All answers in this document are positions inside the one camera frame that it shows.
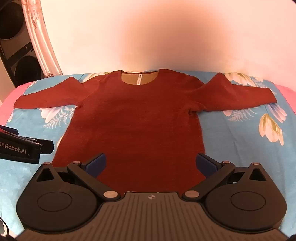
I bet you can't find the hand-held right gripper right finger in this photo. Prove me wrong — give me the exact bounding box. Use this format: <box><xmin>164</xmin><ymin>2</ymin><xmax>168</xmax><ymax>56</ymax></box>
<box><xmin>182</xmin><ymin>153</ymin><xmax>269</xmax><ymax>202</ymax></box>

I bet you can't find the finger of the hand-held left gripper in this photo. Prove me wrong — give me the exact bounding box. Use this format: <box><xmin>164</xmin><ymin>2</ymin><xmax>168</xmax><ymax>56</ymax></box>
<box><xmin>25</xmin><ymin>137</ymin><xmax>55</xmax><ymax>155</ymax></box>

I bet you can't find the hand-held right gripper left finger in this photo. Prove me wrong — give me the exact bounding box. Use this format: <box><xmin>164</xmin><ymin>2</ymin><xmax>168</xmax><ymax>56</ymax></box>
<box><xmin>36</xmin><ymin>152</ymin><xmax>122</xmax><ymax>201</ymax></box>

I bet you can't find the red long-sleeve sweater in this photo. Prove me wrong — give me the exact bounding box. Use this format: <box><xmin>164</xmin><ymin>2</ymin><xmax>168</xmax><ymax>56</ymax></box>
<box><xmin>13</xmin><ymin>68</ymin><xmax>278</xmax><ymax>193</ymax></box>

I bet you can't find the blue floral bedsheet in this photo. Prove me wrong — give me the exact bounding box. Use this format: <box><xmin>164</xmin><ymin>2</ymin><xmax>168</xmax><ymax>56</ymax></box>
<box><xmin>0</xmin><ymin>71</ymin><xmax>296</xmax><ymax>239</ymax></box>

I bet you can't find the black speaker cabinet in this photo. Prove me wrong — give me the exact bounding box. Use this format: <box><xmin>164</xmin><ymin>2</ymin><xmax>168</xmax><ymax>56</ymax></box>
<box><xmin>0</xmin><ymin>0</ymin><xmax>45</xmax><ymax>88</ymax></box>

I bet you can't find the pink ornate frame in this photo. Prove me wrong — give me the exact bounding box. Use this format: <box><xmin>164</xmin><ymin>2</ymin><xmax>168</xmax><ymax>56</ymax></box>
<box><xmin>21</xmin><ymin>0</ymin><xmax>63</xmax><ymax>77</ymax></box>

